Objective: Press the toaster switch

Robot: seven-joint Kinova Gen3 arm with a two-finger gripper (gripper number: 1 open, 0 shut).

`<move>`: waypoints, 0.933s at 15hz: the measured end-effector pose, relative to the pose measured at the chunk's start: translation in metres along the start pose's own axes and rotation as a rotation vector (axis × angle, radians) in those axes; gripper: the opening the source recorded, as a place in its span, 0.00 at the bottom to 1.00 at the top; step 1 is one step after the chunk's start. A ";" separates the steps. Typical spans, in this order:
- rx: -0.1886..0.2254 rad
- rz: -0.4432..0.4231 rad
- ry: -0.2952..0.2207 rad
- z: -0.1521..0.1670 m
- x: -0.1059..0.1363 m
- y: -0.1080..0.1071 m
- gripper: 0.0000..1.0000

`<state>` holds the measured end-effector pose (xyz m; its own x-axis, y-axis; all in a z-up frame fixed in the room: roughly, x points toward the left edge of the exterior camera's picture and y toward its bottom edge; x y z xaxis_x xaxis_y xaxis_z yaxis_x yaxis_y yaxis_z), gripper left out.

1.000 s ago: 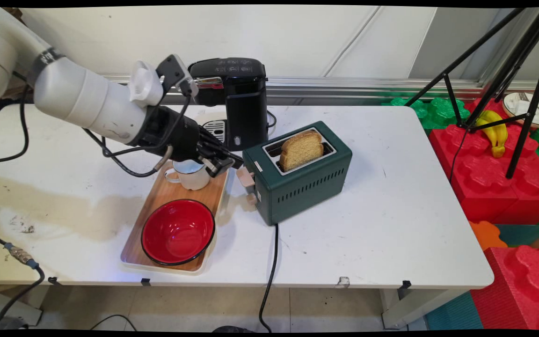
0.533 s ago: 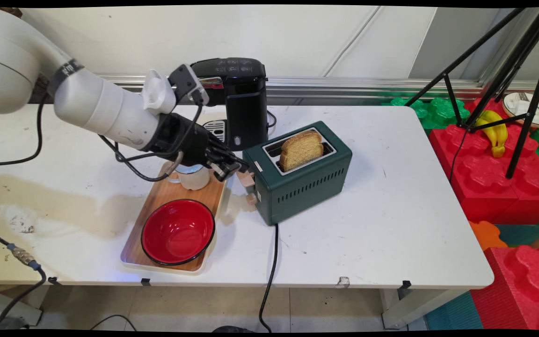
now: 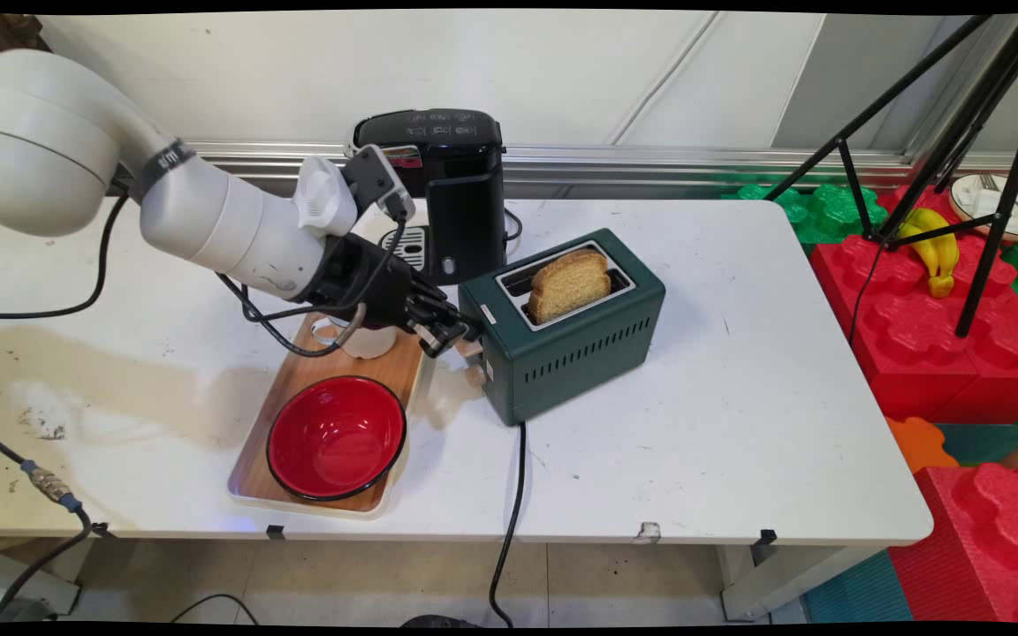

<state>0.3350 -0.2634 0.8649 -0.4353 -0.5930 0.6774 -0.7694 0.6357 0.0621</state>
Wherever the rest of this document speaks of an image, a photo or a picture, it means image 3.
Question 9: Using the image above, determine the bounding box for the aluminium wall rail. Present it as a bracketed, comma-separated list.
[184, 140, 1018, 192]

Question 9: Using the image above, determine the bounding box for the red bowl black rim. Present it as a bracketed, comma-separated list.
[266, 375, 408, 504]

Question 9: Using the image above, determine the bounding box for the cable with metal connector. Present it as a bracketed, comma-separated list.
[0, 419, 95, 621]

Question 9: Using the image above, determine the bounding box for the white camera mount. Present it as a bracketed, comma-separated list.
[293, 156, 360, 238]

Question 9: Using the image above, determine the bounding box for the ribbed red foam block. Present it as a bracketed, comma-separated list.
[887, 463, 1018, 625]

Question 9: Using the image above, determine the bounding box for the yellow banana bunch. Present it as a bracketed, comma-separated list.
[896, 207, 961, 299]

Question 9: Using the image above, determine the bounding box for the dark green two-slot toaster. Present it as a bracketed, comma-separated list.
[458, 228, 666, 428]

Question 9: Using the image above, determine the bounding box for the white mug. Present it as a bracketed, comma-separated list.
[310, 314, 400, 361]

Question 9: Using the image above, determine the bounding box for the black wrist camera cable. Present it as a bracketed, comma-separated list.
[215, 212, 409, 360]

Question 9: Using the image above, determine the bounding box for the black coffee machine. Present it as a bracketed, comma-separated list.
[346, 109, 510, 286]

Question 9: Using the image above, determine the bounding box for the large red foam block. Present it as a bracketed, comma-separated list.
[809, 184, 1018, 427]

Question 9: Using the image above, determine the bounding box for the thin black floor cable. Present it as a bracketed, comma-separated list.
[168, 593, 260, 626]

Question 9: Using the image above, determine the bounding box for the brown toast slice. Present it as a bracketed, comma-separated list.
[527, 248, 613, 325]

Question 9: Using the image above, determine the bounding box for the black arm strap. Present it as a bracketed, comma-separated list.
[132, 139, 197, 201]

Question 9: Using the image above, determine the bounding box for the wooden serving tray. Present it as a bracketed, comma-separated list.
[227, 311, 429, 520]

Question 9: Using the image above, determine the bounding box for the white plate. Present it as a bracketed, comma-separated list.
[948, 173, 1018, 245]

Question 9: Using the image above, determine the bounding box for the black toaster power cord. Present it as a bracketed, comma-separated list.
[488, 421, 529, 628]

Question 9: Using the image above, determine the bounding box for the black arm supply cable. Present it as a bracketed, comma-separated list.
[0, 193, 133, 321]

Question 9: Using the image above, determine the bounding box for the orange foam block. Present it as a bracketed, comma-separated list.
[884, 415, 961, 475]

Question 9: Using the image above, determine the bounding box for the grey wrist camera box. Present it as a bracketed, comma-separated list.
[341, 144, 416, 223]

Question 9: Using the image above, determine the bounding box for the thin black tripod cable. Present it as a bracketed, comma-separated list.
[847, 238, 886, 345]

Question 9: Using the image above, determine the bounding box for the black camera tripod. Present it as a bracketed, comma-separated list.
[761, 12, 1018, 339]

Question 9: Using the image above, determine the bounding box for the white table leg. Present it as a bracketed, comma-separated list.
[717, 542, 883, 623]

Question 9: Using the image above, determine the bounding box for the silver fork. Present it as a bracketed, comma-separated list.
[978, 173, 1018, 233]

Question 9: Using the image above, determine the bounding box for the teal foam mat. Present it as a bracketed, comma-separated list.
[802, 550, 915, 625]

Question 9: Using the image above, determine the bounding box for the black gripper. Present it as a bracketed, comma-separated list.
[304, 233, 482, 360]

